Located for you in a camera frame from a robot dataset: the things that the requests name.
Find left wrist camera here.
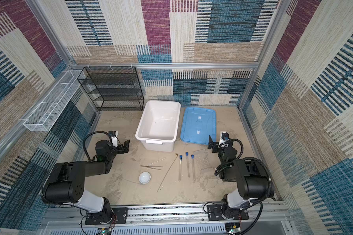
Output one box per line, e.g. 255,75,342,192
108,131,118,147

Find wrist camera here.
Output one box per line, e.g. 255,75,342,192
219,131,229,148
108,131,118,147

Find white plastic bin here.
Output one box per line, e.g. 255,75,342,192
135,100,181,152

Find blue plastic lid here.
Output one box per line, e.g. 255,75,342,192
180,107,216,146

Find clear test tube rack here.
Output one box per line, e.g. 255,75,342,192
193,149,214,172

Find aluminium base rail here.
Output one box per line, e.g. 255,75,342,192
37,200,298,235

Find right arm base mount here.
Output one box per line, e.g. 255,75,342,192
204,204,249,221

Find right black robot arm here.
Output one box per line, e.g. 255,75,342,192
204,132,274,221

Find black wire shelf rack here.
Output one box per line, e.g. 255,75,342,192
77,67,144,112

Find white wire wall basket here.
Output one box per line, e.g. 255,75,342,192
24,70,81,132

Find metal tweezers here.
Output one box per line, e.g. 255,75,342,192
141,165,163,170

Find white porcelain dish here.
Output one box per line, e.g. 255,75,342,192
139,172,151,185

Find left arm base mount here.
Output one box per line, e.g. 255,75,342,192
84,207,128,226

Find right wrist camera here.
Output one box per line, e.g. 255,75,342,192
219,131,229,148

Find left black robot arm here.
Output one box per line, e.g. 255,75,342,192
41,131,130,225

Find blue-capped test tube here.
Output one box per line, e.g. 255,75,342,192
185,152,190,178
178,155,182,182
191,154,196,182

